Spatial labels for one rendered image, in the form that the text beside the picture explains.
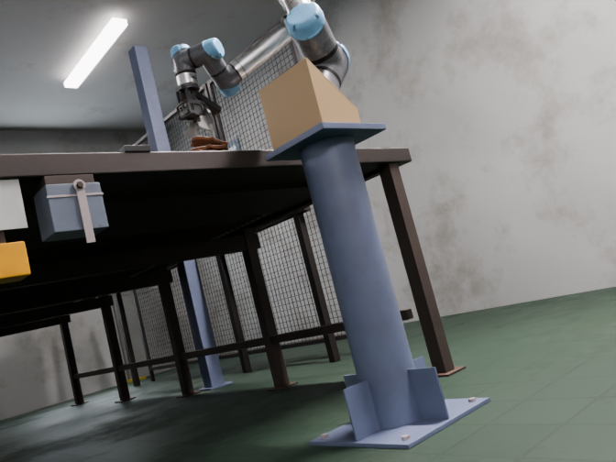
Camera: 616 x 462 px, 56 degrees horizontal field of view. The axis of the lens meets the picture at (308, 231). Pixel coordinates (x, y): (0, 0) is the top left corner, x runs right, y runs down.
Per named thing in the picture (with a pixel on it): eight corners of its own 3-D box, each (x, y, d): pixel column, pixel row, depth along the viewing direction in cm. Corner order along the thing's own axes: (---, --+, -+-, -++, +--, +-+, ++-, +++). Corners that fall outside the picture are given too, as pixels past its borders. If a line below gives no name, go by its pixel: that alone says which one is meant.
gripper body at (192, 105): (178, 122, 204) (170, 90, 205) (197, 124, 211) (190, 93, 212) (192, 114, 199) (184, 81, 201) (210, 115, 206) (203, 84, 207)
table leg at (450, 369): (466, 368, 225) (407, 159, 234) (448, 376, 216) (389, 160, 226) (441, 369, 233) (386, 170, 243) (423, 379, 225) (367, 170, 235)
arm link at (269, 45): (315, 17, 226) (218, 94, 221) (302, -8, 219) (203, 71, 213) (331, 22, 217) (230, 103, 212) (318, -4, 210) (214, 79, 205)
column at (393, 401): (490, 401, 165) (410, 115, 175) (409, 449, 140) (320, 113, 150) (392, 404, 193) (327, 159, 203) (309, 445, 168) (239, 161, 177)
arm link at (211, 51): (231, 57, 210) (206, 68, 214) (214, 31, 203) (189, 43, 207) (228, 69, 205) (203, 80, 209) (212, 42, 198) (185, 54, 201)
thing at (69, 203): (115, 238, 144) (100, 170, 146) (58, 246, 134) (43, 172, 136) (98, 248, 152) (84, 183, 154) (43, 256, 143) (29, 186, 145)
